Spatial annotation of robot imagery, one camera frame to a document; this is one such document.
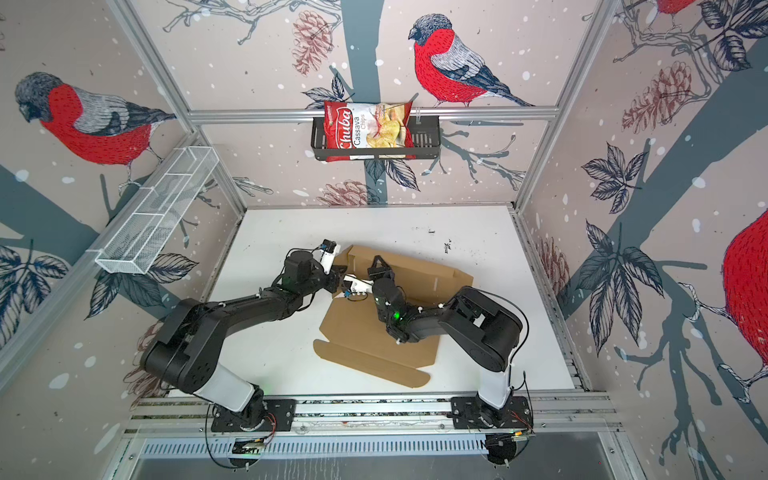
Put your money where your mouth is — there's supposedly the brown cardboard paper box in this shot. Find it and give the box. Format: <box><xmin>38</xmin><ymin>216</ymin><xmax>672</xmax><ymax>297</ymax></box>
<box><xmin>313</xmin><ymin>245</ymin><xmax>474</xmax><ymax>389</ymax></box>

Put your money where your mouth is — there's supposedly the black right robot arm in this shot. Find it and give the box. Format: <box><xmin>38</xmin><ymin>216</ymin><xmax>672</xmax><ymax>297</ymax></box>
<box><xmin>368</xmin><ymin>255</ymin><xmax>529</xmax><ymax>411</ymax></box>

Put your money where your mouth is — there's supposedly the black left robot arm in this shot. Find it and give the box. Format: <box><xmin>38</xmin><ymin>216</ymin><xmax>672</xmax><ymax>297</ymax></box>
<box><xmin>139</xmin><ymin>241</ymin><xmax>358</xmax><ymax>423</ymax></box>

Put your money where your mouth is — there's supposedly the red cassava chips bag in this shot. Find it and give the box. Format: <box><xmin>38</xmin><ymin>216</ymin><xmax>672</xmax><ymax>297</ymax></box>
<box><xmin>323</xmin><ymin>101</ymin><xmax>414</xmax><ymax>151</ymax></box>

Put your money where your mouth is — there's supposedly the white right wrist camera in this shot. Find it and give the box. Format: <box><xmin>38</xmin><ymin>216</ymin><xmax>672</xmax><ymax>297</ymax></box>
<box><xmin>341</xmin><ymin>275</ymin><xmax>373</xmax><ymax>301</ymax></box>

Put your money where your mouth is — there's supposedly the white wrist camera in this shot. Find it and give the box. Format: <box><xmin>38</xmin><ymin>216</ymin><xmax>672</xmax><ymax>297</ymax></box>
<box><xmin>319</xmin><ymin>239</ymin><xmax>339</xmax><ymax>274</ymax></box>
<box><xmin>341</xmin><ymin>275</ymin><xmax>373</xmax><ymax>301</ymax></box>

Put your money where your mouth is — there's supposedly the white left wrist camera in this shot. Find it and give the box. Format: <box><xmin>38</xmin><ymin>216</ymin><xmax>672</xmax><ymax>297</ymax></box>
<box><xmin>319</xmin><ymin>239</ymin><xmax>339</xmax><ymax>274</ymax></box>

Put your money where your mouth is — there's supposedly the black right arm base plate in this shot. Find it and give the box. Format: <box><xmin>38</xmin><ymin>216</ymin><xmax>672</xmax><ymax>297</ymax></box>
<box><xmin>447</xmin><ymin>395</ymin><xmax>533</xmax><ymax>430</ymax></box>

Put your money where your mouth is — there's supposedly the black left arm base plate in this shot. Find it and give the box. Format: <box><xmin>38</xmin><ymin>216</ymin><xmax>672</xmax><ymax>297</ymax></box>
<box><xmin>211</xmin><ymin>398</ymin><xmax>297</xmax><ymax>433</ymax></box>

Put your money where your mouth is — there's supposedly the black wire wall basket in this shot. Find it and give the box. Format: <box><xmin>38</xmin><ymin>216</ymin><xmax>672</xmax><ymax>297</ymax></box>
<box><xmin>310</xmin><ymin>116</ymin><xmax>441</xmax><ymax>161</ymax></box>

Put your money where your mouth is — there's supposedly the white mesh wall shelf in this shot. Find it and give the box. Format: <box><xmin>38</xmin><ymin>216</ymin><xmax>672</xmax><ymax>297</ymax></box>
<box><xmin>95</xmin><ymin>146</ymin><xmax>219</xmax><ymax>274</ymax></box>

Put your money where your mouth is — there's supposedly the aluminium front rail frame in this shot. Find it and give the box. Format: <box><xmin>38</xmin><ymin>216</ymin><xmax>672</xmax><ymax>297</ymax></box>
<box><xmin>117</xmin><ymin>391</ymin><xmax>623</xmax><ymax>468</ymax></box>

